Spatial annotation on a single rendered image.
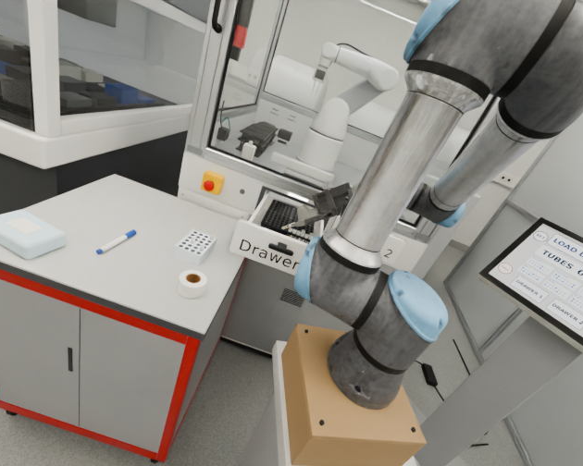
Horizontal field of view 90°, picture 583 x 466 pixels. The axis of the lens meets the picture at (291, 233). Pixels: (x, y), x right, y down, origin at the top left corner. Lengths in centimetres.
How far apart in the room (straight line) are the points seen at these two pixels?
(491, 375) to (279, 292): 89
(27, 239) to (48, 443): 81
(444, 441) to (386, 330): 117
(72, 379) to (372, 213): 97
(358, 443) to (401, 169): 46
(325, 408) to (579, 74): 58
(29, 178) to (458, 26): 133
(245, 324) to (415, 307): 115
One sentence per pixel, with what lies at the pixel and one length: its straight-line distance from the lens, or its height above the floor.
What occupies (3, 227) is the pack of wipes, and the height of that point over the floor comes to 80.
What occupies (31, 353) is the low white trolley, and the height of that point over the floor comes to 44.
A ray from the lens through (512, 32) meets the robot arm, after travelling 48.
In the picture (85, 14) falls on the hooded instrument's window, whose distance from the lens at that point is 130.
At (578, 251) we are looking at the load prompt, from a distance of 133.
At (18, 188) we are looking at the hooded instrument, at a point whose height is 65.
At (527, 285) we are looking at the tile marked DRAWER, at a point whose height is 101.
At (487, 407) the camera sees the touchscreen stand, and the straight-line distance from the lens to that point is 150.
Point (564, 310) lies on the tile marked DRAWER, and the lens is 124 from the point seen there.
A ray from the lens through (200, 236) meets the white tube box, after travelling 99.
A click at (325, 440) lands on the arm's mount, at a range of 59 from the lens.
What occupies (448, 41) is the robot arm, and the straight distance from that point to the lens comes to 47.
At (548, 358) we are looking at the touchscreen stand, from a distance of 136.
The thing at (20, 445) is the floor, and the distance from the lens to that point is 150.
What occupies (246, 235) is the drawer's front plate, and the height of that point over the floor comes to 89.
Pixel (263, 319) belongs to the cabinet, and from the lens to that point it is 150.
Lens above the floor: 133
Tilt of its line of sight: 27 degrees down
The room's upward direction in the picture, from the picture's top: 22 degrees clockwise
